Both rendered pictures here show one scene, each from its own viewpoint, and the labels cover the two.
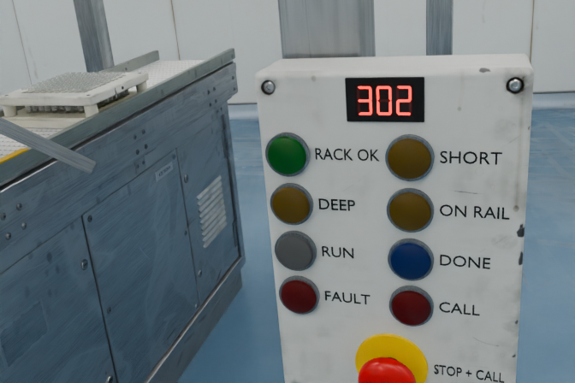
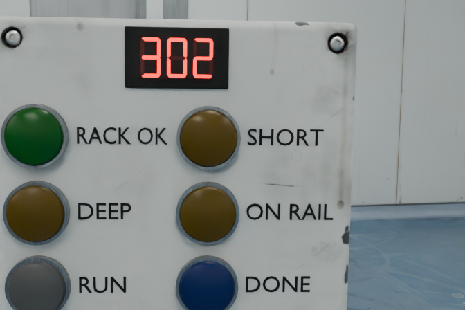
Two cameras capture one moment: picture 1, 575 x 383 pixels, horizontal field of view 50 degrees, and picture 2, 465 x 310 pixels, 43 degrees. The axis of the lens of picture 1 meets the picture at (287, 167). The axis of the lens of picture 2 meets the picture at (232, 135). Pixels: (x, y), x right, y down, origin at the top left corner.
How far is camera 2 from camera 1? 0.15 m
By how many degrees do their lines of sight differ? 25
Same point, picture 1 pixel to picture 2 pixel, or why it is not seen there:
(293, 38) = (46, 3)
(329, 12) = not seen: outside the picture
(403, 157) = (202, 134)
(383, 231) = (170, 247)
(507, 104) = (329, 67)
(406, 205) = (203, 203)
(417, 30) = not seen: hidden behind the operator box
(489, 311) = not seen: outside the picture
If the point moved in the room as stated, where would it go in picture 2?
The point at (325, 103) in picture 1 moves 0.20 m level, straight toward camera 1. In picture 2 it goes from (95, 62) to (212, 46)
